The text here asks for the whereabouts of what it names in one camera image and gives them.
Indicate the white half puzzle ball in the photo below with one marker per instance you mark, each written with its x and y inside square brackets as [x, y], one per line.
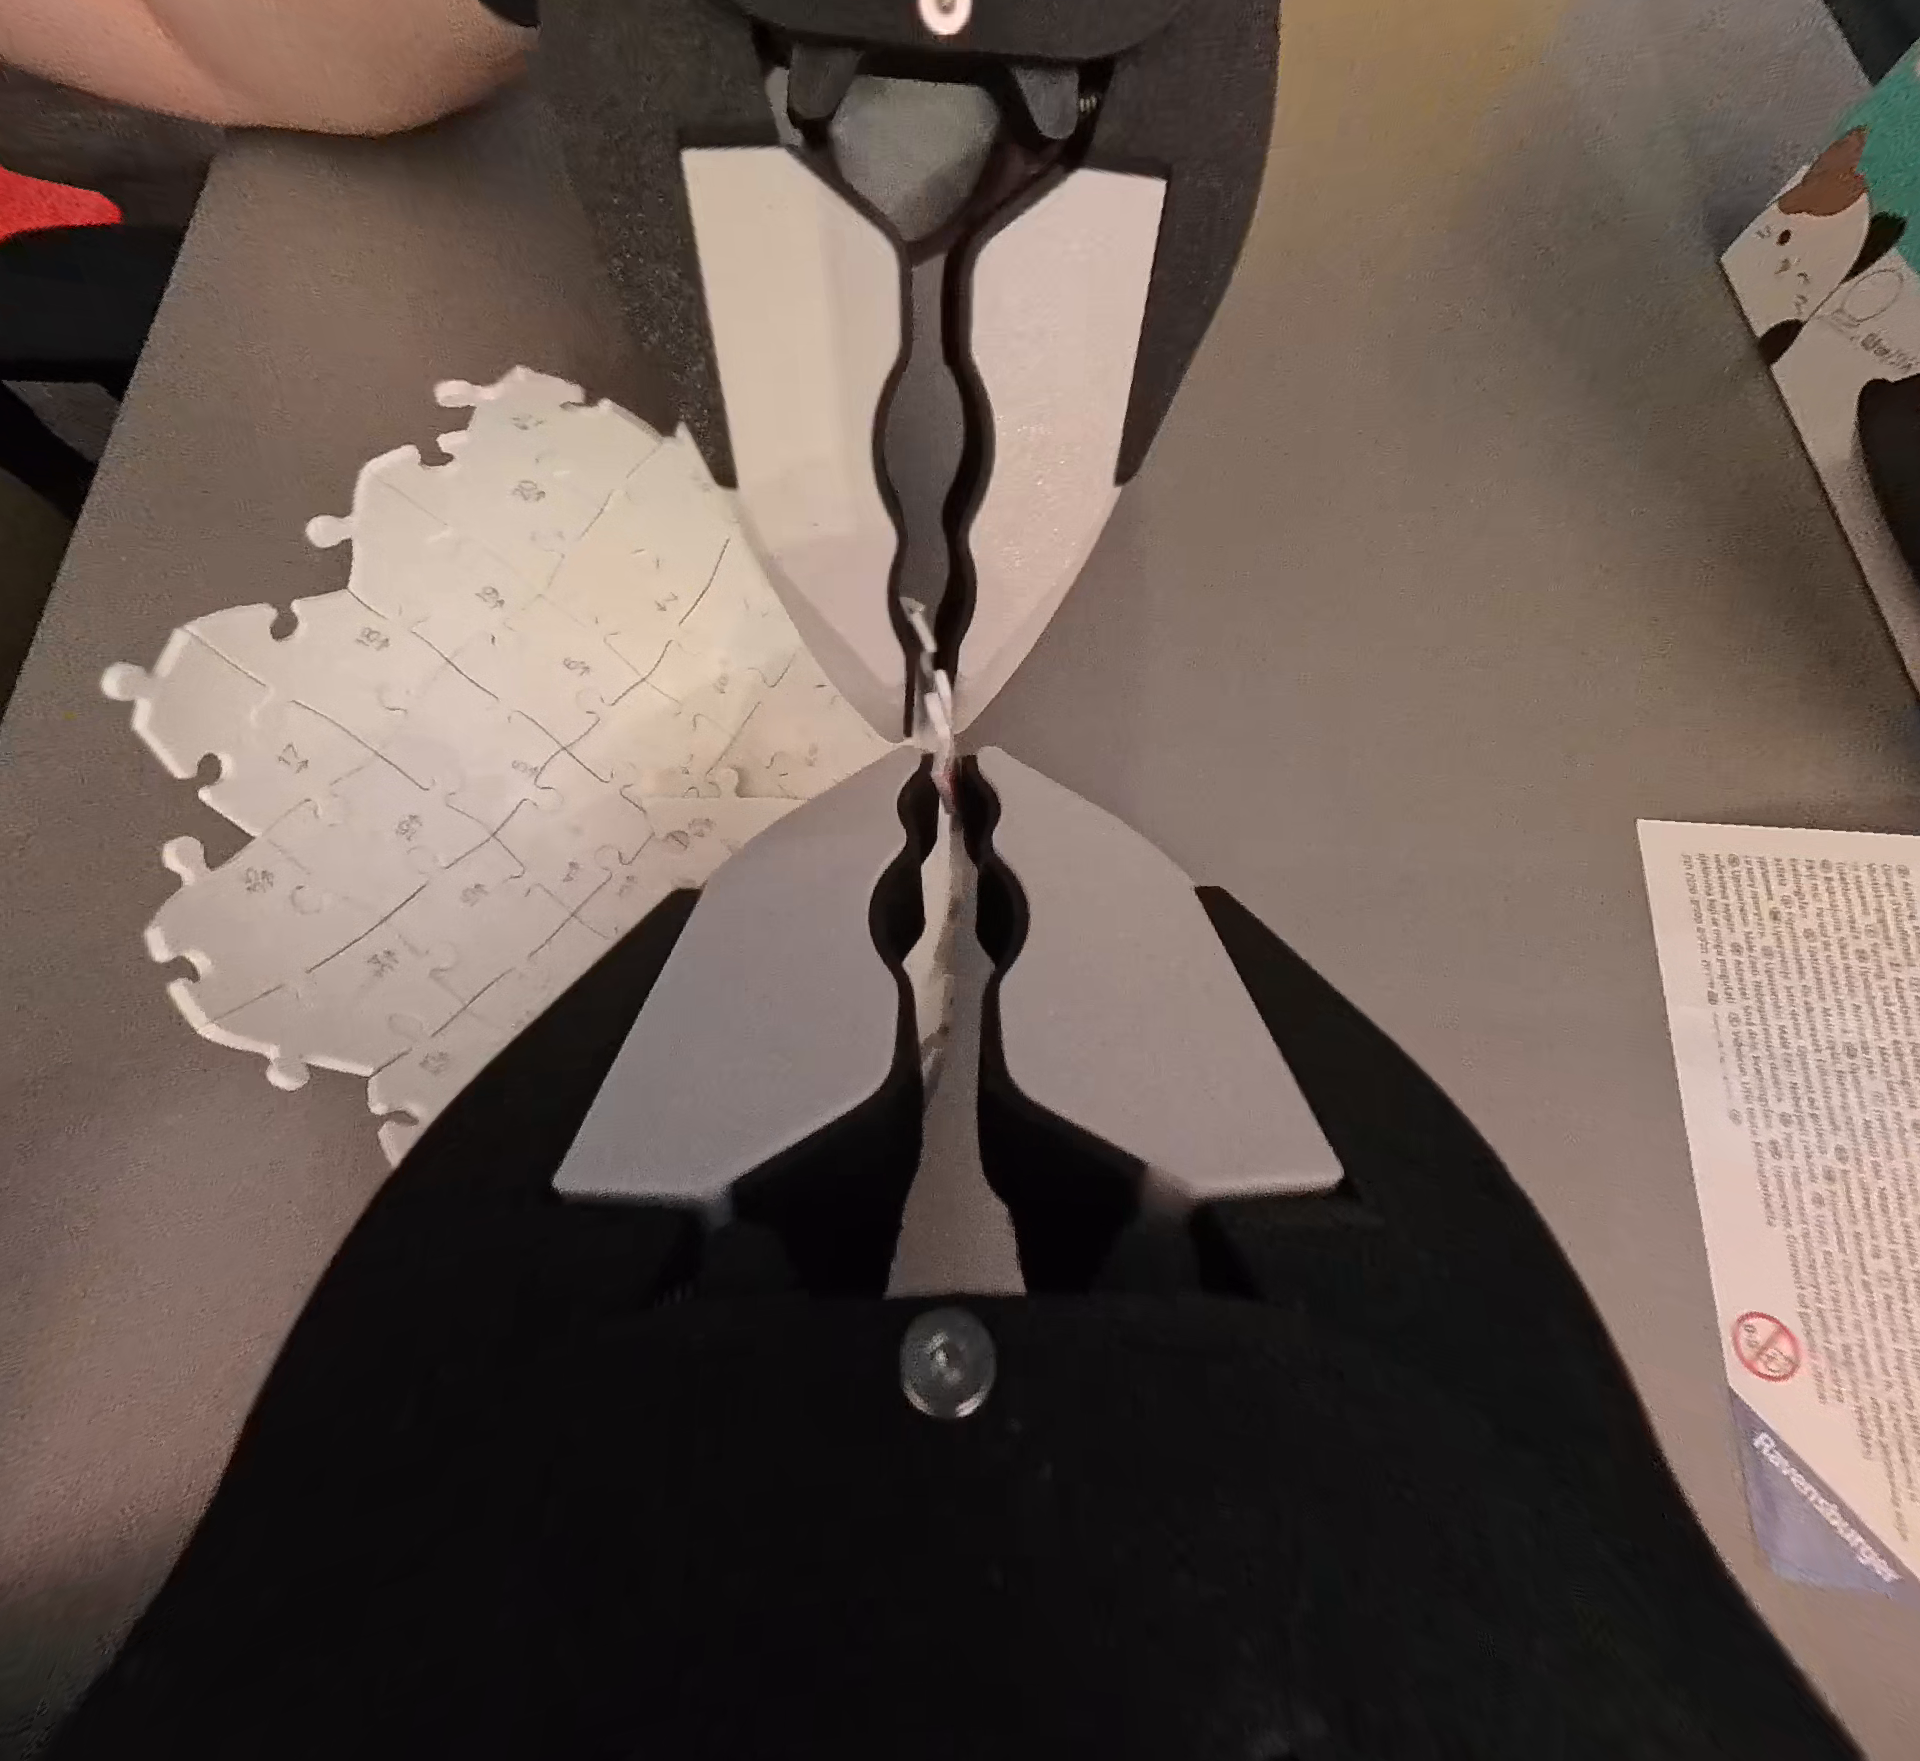
[450, 741]

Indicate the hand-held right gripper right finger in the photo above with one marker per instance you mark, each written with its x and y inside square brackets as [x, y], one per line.
[1140, 1026]

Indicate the white instruction leaflet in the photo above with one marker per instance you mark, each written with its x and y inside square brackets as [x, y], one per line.
[1800, 1116]

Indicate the small puzzle piece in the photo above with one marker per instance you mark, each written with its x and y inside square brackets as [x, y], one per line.
[926, 680]

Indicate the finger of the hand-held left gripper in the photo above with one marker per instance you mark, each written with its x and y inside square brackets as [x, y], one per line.
[796, 365]
[1065, 365]

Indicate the colourful puzzle box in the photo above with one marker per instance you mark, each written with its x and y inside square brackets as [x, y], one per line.
[1847, 292]

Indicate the orange red tape strip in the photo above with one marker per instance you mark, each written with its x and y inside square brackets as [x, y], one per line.
[61, 208]

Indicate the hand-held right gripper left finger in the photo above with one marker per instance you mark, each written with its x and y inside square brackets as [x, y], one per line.
[752, 1026]

